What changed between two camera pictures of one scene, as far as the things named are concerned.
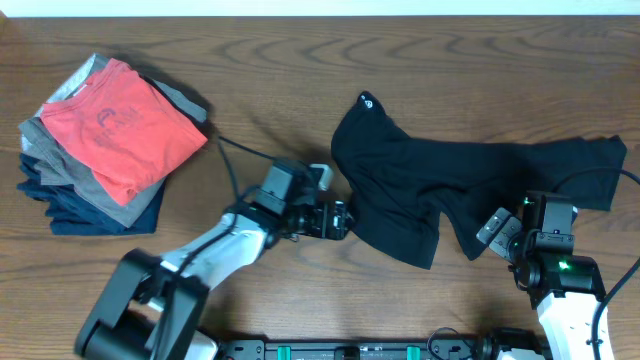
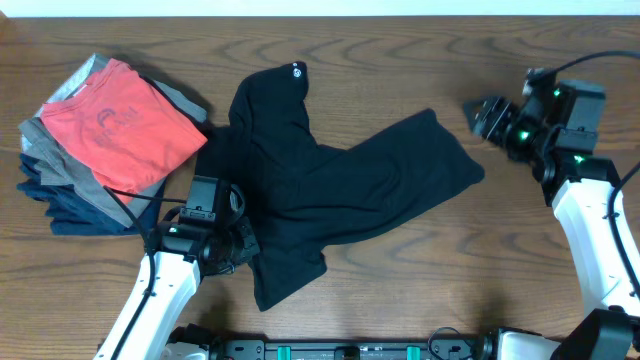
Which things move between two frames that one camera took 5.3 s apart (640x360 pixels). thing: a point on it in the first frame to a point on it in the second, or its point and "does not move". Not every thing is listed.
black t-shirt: x=403 y=185 to x=299 y=196
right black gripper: x=501 y=240 to x=497 y=117
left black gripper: x=338 y=220 to x=247 y=242
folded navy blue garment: x=70 y=214 does not move
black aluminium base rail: x=461 y=349 does not move
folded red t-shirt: x=127 y=132 does not move
